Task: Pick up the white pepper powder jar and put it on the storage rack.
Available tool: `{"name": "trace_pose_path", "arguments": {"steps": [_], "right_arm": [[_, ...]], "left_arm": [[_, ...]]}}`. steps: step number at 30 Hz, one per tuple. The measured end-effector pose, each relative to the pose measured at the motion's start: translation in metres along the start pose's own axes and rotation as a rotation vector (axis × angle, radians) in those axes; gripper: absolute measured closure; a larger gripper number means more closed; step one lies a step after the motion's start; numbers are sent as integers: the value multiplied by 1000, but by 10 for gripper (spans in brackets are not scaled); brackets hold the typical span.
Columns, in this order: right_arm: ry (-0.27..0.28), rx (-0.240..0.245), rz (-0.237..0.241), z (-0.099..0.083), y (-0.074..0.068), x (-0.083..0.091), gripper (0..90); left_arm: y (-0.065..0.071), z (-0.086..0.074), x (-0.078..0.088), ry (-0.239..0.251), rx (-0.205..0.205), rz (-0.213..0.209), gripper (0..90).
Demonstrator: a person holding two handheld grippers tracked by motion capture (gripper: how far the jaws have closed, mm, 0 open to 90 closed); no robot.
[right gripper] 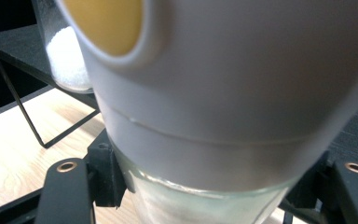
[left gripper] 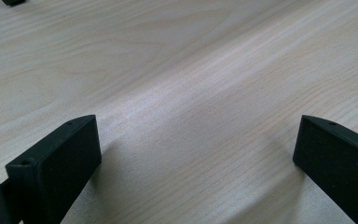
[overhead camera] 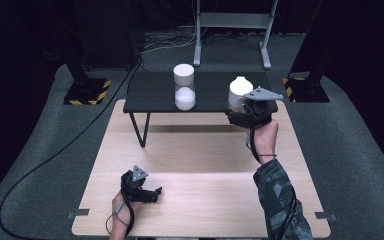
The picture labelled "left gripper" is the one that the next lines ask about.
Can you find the black shelf with metal legs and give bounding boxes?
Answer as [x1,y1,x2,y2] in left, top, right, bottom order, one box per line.
[1,0,27,7]

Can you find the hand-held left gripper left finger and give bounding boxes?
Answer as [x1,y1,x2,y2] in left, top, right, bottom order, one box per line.
[5,114,103,224]

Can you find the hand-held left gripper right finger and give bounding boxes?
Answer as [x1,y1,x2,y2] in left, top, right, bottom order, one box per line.
[292,114,358,224]

